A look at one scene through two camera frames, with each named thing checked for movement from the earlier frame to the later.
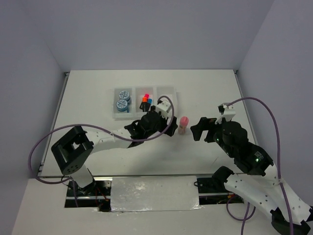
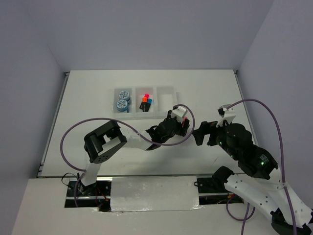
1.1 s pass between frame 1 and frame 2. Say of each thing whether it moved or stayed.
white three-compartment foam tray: stayed
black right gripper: stayed
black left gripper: moved
